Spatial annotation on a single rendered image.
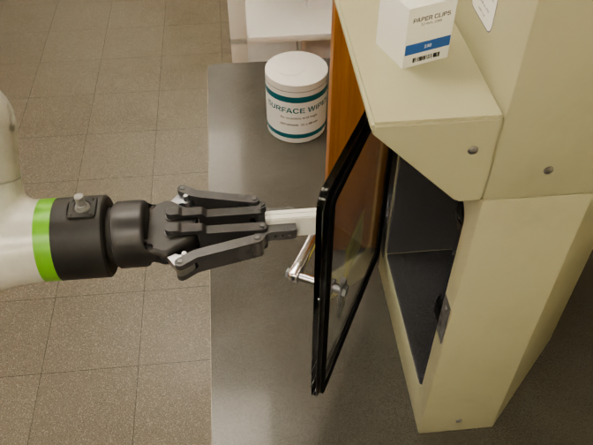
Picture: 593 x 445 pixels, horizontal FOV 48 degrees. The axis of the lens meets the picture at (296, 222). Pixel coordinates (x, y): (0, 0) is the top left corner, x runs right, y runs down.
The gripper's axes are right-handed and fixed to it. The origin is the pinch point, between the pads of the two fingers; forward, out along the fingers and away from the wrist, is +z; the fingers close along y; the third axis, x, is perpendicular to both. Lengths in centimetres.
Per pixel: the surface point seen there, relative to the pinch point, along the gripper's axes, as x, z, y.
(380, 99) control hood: -20.0, 6.9, -5.2
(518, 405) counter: 37.0, 33.0, -5.7
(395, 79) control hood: -20.0, 8.8, -2.2
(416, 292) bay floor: 29.4, 20.3, 11.2
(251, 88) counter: 37, -3, 81
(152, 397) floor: 131, -39, 56
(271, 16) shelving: 39, 5, 118
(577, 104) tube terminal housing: -20.8, 23.0, -8.6
